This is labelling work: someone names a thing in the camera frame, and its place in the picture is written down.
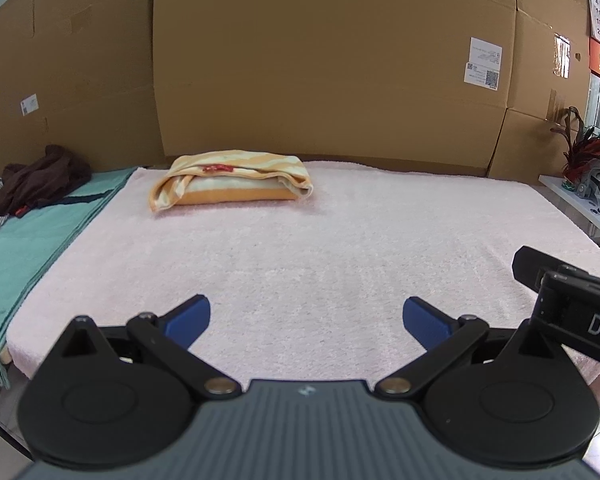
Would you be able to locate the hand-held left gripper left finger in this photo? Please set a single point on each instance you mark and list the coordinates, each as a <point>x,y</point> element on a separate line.
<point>190,321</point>

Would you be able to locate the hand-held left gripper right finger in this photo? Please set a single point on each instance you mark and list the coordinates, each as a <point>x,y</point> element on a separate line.
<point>421,321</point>

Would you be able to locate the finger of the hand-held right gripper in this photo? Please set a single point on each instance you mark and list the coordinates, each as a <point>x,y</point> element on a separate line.
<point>527,265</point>

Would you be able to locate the orange striped garment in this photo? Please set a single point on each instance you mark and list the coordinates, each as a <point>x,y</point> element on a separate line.
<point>230,180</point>

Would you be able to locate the white side table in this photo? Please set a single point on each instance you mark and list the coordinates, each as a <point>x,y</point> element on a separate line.
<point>575,205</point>

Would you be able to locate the grey metal device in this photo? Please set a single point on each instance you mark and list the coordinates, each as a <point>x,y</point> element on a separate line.
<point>595,182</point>

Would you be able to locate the pink towel blanket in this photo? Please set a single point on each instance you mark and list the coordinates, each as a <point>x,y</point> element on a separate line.
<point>330,270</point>

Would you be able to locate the plain low cardboard box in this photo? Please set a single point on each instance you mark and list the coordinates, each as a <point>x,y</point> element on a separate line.
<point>520,150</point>

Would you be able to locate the red leafed potted plant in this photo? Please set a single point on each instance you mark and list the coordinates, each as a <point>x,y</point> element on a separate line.
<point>587,152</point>

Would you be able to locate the clear packing pouch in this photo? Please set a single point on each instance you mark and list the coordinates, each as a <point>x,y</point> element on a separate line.
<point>556,106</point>

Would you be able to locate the teal blanket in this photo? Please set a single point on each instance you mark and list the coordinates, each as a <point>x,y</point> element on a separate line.
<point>30,260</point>

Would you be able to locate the white shipping label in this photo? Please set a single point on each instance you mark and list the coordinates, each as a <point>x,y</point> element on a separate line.
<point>482,62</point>

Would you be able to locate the dark brown garment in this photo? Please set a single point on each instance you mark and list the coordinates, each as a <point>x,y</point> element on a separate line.
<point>40,175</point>

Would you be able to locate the cardboard box with pouches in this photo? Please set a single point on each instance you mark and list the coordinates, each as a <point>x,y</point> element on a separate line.
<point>550,35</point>

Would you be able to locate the large cardboard box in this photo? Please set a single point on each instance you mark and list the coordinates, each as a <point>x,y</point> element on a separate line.
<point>330,70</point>

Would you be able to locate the small white box label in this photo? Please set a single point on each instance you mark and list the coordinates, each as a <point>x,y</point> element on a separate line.
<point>29,104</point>

